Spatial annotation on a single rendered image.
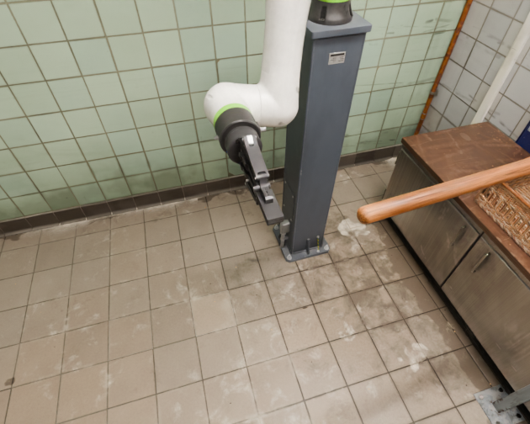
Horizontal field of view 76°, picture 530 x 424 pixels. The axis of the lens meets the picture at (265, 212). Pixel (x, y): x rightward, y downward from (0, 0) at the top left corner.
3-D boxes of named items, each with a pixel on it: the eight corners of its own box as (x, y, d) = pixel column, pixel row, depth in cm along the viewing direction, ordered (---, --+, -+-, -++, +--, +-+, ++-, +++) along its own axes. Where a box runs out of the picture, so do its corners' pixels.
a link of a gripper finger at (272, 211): (271, 191, 62) (271, 188, 62) (283, 219, 58) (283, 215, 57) (256, 194, 62) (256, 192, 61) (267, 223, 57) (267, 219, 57)
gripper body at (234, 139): (257, 119, 70) (271, 146, 64) (258, 152, 77) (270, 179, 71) (222, 126, 69) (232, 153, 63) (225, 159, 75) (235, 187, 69)
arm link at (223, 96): (199, 115, 88) (199, 73, 80) (246, 113, 91) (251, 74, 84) (209, 146, 79) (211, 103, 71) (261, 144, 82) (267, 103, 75)
